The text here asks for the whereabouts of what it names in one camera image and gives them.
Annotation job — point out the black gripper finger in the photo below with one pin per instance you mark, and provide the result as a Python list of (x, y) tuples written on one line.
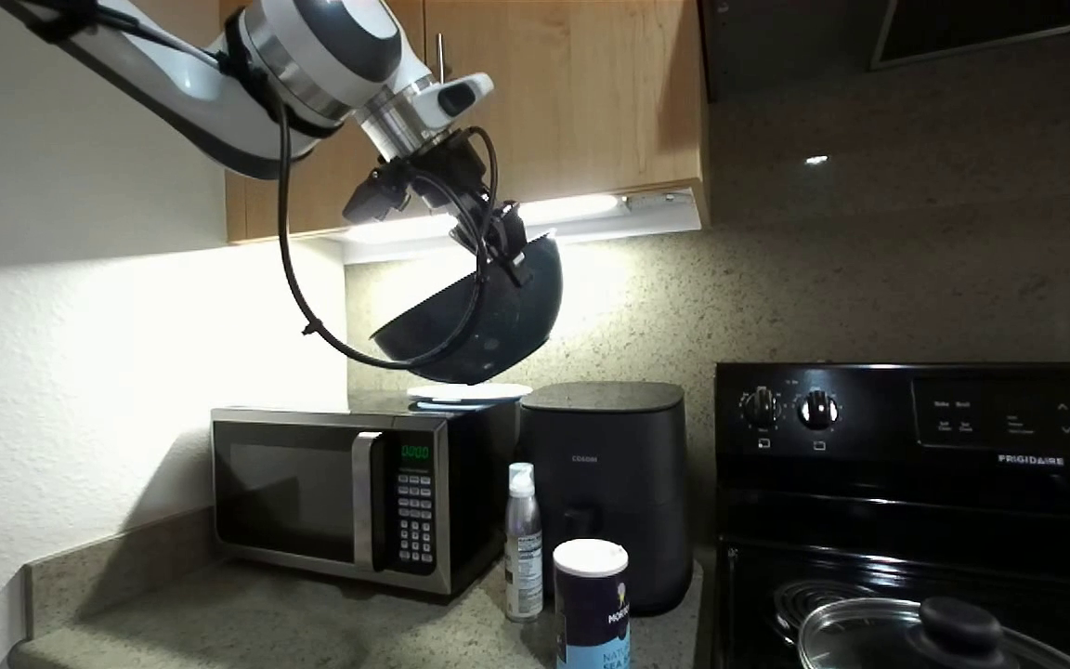
[(484, 265), (510, 255)]

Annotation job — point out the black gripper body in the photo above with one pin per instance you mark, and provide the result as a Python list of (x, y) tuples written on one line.
[(437, 188)]

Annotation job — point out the large blue bowl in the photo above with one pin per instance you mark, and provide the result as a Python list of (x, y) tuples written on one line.
[(484, 338)]

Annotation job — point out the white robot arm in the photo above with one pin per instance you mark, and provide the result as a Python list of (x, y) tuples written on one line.
[(298, 61)]

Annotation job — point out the white plate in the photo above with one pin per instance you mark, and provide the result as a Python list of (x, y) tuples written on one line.
[(473, 396)]

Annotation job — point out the black air fryer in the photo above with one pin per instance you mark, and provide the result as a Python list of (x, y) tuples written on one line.
[(614, 497)]

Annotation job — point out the stainless steel microwave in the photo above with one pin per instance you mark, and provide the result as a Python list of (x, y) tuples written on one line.
[(351, 497)]

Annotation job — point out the white spray bottle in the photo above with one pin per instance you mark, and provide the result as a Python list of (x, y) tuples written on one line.
[(522, 546)]

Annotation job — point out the black stove knob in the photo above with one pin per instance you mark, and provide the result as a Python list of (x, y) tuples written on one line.
[(758, 406), (817, 409)]

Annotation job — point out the blue canister with white lid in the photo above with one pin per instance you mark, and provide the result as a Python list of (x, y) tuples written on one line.
[(590, 608)]

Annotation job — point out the black electric stove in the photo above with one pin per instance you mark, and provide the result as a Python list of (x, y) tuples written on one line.
[(930, 497)]

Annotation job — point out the dark range hood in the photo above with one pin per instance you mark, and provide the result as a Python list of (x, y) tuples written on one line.
[(981, 25)]

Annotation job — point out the pan with glass lid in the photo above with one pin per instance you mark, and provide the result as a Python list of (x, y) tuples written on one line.
[(930, 632)]

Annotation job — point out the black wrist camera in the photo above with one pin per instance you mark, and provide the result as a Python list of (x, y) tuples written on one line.
[(371, 200)]

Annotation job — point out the wooden wall cabinet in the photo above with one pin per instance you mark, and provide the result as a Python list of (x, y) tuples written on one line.
[(583, 97)]

